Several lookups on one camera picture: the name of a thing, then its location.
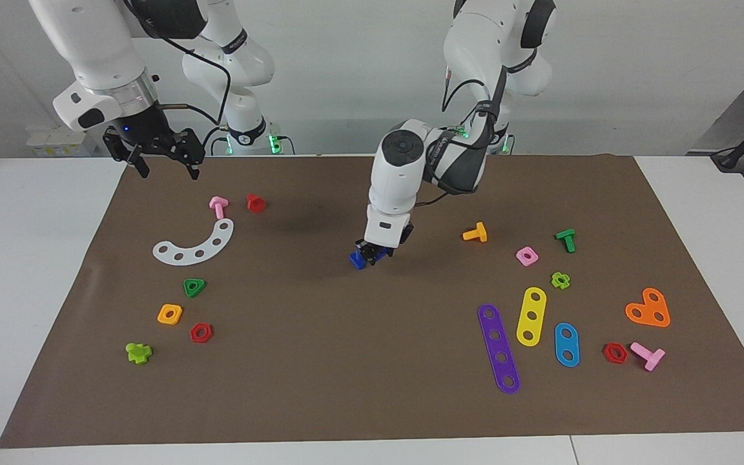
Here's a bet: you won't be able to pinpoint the brown table mat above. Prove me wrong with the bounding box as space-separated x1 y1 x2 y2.
0 154 744 450

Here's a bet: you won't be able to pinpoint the blue two-hole toy strip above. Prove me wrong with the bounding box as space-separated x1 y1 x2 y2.
553 322 581 368

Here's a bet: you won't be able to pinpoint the purple four-hole toy strip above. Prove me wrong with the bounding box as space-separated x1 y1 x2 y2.
477 304 521 395

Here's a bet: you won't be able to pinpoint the white curved toy strip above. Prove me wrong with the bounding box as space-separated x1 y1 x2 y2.
152 218 235 266

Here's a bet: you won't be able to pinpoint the yellow three-hole toy strip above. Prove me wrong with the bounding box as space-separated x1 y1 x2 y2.
516 287 548 347

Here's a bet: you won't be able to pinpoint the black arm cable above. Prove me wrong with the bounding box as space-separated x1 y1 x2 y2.
440 65 515 194
123 0 232 127

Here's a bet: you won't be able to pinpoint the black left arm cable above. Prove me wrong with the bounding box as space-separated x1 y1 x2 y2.
440 65 515 194

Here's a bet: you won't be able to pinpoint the white boxes behind table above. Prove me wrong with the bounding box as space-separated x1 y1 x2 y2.
26 126 105 158

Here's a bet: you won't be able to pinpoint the blue square toy nut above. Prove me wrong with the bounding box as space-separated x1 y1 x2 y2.
349 248 388 271

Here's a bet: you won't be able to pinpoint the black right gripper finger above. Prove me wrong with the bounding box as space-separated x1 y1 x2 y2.
103 126 151 180
175 128 207 181

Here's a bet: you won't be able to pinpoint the orange angled toy plate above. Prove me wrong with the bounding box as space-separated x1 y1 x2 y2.
625 287 671 328

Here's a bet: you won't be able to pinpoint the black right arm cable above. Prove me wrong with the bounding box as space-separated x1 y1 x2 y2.
123 0 232 127

